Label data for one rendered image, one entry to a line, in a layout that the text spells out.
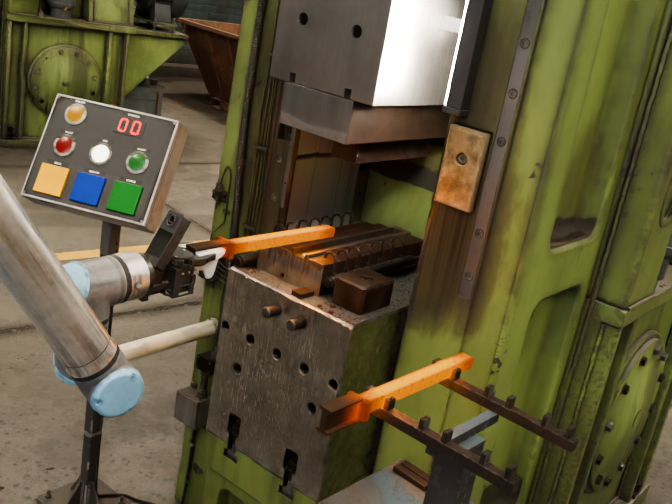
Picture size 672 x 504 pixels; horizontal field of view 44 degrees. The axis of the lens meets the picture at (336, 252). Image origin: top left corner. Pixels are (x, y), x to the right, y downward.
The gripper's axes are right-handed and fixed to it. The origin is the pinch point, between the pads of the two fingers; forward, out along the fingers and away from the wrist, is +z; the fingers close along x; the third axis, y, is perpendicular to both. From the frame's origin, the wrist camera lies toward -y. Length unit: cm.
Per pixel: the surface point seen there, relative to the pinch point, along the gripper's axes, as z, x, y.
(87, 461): 15, -56, 89
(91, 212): 5, -49, 10
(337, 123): 27.2, 4.1, -25.3
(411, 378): 5.3, 47.3, 9.6
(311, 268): 26.5, 4.2, 8.3
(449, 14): 50, 12, -51
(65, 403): 44, -109, 107
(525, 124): 42, 40, -34
